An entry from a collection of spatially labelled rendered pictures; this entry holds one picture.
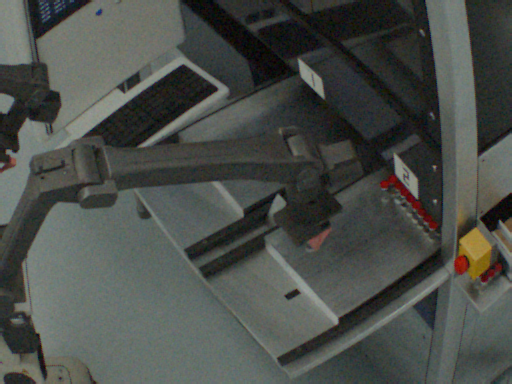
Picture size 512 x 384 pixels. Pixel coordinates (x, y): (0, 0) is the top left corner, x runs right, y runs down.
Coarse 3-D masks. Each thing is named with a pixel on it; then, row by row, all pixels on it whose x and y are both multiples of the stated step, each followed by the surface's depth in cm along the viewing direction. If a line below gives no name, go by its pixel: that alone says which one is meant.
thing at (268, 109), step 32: (256, 96) 278; (288, 96) 280; (320, 96) 279; (192, 128) 273; (224, 128) 276; (256, 128) 275; (320, 128) 273; (352, 128) 272; (224, 192) 262; (256, 192) 263
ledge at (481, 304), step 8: (456, 280) 241; (464, 280) 240; (504, 280) 238; (464, 288) 239; (472, 288) 238; (496, 288) 237; (504, 288) 236; (464, 296) 239; (472, 296) 237; (480, 296) 236; (488, 296) 236; (496, 296) 235; (472, 304) 236; (480, 304) 235; (488, 304) 234; (480, 312) 234
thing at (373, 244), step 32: (352, 192) 258; (352, 224) 255; (384, 224) 254; (416, 224) 252; (288, 256) 252; (320, 256) 251; (352, 256) 250; (384, 256) 248; (416, 256) 247; (320, 288) 245; (352, 288) 244; (384, 288) 239
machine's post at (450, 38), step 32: (448, 0) 185; (448, 32) 190; (448, 64) 197; (448, 96) 205; (448, 128) 212; (448, 160) 219; (448, 192) 226; (448, 224) 233; (448, 256) 240; (448, 288) 246; (448, 320) 255; (448, 352) 268
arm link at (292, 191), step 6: (324, 174) 211; (324, 180) 213; (288, 186) 211; (294, 186) 210; (318, 186) 212; (288, 192) 213; (294, 192) 211; (300, 192) 211; (306, 192) 211; (312, 192) 212; (318, 192) 213; (294, 198) 213; (300, 198) 212; (306, 198) 212; (312, 198) 212
